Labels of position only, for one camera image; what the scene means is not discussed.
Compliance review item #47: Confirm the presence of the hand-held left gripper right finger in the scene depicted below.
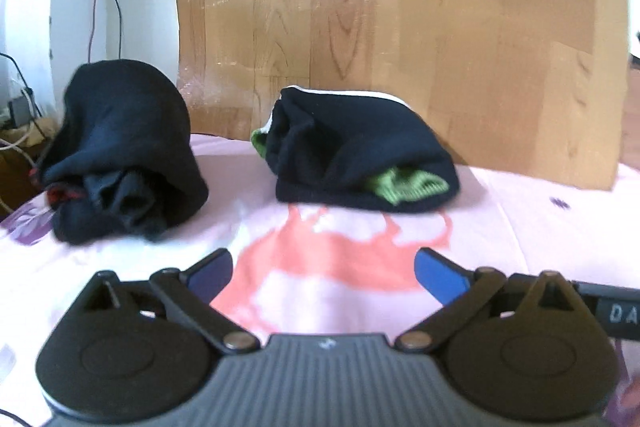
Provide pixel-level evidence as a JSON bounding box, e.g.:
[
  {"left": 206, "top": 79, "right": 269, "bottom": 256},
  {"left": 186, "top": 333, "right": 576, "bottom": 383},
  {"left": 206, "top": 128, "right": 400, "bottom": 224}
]
[{"left": 394, "top": 248, "right": 583, "bottom": 354}]

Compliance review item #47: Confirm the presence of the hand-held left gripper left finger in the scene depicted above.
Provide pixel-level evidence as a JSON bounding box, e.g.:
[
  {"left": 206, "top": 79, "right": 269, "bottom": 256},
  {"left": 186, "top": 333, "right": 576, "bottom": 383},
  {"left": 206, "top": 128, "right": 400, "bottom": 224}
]
[{"left": 75, "top": 248, "right": 262, "bottom": 354}]

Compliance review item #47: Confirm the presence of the black and green sock pair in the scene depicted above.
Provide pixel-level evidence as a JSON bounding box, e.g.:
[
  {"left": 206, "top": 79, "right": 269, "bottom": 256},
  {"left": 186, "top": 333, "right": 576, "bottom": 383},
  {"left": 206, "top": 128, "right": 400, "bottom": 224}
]
[{"left": 250, "top": 85, "right": 461, "bottom": 214}]

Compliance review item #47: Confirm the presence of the black sock pair red trim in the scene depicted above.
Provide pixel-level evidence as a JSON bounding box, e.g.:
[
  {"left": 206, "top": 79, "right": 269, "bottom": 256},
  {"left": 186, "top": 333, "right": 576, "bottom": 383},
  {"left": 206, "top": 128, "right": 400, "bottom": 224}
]
[{"left": 37, "top": 59, "right": 210, "bottom": 244}]

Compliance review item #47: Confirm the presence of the pink printed bed sheet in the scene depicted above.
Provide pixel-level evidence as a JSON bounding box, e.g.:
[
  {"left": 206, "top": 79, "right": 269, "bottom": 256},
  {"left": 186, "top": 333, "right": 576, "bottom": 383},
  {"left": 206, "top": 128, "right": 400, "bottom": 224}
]
[{"left": 0, "top": 132, "right": 640, "bottom": 427}]

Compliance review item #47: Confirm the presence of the grey power adapter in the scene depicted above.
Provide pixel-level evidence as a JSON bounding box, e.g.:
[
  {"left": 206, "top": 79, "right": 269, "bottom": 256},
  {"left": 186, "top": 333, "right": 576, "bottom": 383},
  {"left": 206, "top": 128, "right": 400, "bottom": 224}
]
[{"left": 7, "top": 97, "right": 34, "bottom": 128}]

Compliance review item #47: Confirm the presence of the brown cardboard box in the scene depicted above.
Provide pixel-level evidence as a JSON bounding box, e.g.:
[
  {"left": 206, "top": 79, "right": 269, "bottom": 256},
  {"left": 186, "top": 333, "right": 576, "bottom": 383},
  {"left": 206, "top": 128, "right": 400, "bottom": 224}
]
[{"left": 176, "top": 0, "right": 631, "bottom": 194}]

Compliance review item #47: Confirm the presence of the white cable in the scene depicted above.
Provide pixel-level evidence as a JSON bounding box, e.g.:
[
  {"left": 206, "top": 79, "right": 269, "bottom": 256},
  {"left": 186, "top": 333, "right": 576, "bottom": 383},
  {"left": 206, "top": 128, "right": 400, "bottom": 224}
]
[{"left": 0, "top": 127, "right": 51, "bottom": 154}]

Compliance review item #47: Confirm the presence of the black adapter cable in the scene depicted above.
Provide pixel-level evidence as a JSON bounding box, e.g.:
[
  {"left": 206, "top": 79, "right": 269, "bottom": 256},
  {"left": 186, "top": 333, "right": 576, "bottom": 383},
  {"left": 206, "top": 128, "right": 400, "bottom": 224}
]
[{"left": 0, "top": 52, "right": 34, "bottom": 102}]

